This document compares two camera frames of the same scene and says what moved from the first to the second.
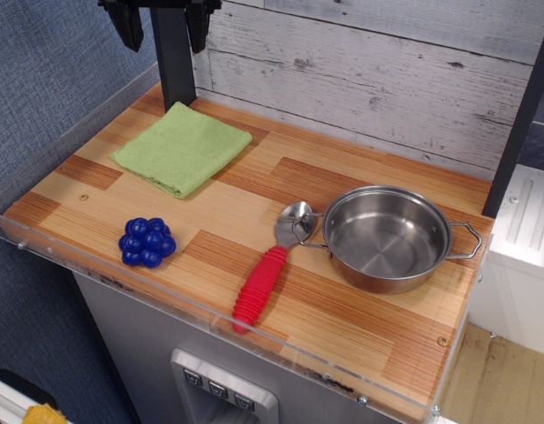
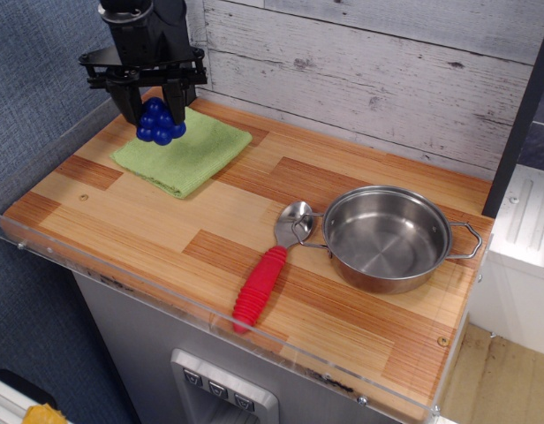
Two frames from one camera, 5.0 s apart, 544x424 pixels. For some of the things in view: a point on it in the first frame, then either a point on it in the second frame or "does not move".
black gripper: (126, 17) → (152, 46)
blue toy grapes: (147, 242) → (156, 124)
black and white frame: (11, 396) does not move
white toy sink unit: (514, 295) does not move
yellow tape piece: (43, 414) does not move
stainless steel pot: (387, 238) does not move
